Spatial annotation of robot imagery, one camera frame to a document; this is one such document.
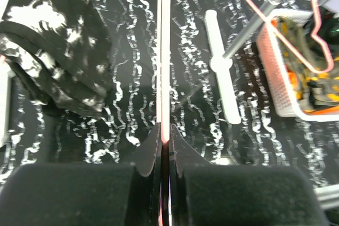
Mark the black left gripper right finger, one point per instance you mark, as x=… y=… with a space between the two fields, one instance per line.
x=207 y=194

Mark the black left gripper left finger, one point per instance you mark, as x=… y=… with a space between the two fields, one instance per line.
x=127 y=193

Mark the black white patterned trousers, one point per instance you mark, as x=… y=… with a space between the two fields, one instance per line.
x=60 y=50

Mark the orange trousers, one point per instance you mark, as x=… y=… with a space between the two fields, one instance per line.
x=314 y=92

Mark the pink hanger with camouflage trousers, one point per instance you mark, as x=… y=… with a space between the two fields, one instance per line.
x=163 y=98

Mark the silver white clothes rack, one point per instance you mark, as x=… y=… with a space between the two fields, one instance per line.
x=220 y=62

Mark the white plastic basket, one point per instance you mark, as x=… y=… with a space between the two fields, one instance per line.
x=285 y=103

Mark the aluminium mounting rail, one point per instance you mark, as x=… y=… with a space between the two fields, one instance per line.
x=328 y=196

